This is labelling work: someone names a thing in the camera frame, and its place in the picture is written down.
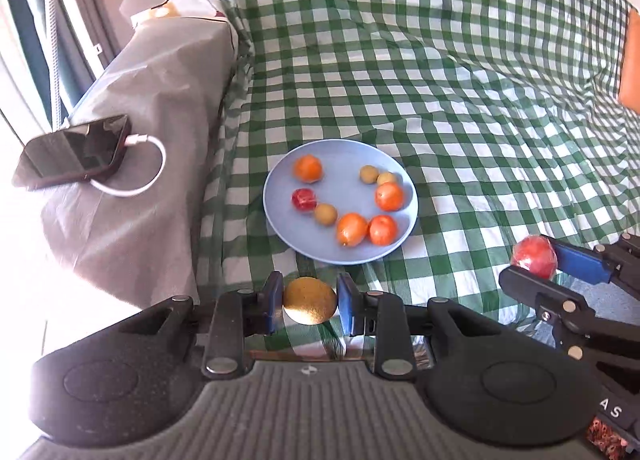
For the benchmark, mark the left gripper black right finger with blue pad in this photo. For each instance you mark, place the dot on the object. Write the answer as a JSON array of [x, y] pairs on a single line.
[[393, 324]]

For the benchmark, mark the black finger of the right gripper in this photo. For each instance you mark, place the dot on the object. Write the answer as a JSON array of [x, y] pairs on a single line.
[[565, 311]]

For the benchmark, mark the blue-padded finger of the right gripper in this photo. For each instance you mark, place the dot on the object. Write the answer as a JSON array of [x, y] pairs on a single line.
[[584, 264]]

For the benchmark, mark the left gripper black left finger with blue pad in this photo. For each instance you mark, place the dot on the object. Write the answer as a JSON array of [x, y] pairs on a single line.
[[211, 337]]

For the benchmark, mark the red fruit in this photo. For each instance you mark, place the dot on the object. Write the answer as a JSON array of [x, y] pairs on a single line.
[[535, 254], [304, 200]]

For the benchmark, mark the tan round fruit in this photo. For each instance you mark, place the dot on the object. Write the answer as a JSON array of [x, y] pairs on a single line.
[[325, 214], [309, 301]]

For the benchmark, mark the large orange fruit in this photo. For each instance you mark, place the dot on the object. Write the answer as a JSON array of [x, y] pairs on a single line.
[[351, 229]]

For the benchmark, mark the small orange fruit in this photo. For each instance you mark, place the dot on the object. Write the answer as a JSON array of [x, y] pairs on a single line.
[[389, 197]]

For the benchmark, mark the grey covered sofa armrest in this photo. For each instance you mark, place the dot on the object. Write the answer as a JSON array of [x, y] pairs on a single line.
[[170, 79]]

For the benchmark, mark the light blue plate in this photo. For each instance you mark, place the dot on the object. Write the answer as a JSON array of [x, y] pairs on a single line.
[[342, 188]]

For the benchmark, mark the orange cushion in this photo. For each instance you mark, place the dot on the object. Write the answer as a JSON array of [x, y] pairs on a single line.
[[629, 93]]

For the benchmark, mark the black smartphone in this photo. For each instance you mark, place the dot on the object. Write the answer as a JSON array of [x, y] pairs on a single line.
[[76, 154]]

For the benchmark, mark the green white checkered cloth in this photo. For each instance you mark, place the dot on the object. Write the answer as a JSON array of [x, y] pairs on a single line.
[[504, 113]]

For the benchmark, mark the striped curtain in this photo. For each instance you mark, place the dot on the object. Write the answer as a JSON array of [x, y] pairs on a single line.
[[63, 46]]

